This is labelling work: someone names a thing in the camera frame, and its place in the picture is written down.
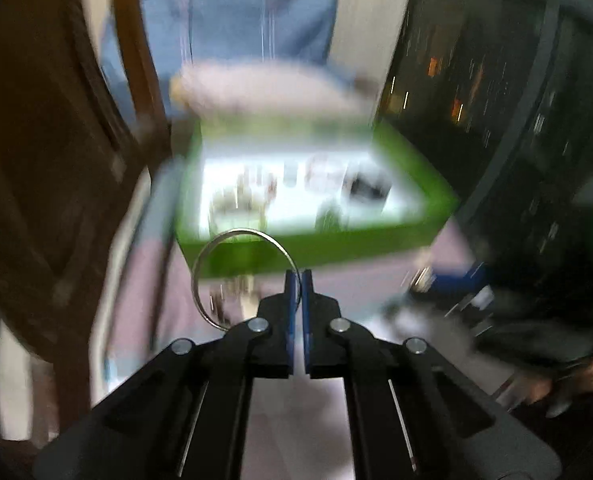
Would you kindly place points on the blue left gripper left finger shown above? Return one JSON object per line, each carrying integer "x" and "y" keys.
{"x": 292, "y": 291}

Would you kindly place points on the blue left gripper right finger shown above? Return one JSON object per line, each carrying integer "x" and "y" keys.
{"x": 306, "y": 305}

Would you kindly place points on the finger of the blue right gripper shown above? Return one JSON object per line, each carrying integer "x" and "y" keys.
{"x": 455, "y": 282}

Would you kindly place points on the silver bangle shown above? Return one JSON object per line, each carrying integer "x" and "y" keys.
{"x": 222, "y": 285}

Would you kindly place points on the black watch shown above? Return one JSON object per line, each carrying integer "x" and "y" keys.
{"x": 366, "y": 186}

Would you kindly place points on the person right hand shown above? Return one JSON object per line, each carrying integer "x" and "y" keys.
{"x": 536, "y": 388}

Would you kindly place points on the green cardboard box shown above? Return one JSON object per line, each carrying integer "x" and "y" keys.
{"x": 302, "y": 163}

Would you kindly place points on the pink plaid bedsheet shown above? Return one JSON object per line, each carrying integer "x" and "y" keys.
{"x": 298, "y": 426}

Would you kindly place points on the pink seat cushion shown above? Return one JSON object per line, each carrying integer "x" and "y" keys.
{"x": 265, "y": 87}

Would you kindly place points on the carved brown wooden chair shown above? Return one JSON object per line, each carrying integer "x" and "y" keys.
{"x": 68, "y": 169}

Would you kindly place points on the blue plaid cloth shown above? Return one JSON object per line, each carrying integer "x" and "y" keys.
{"x": 153, "y": 39}

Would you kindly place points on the beige cabinet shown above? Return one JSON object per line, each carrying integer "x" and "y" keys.
{"x": 364, "y": 38}

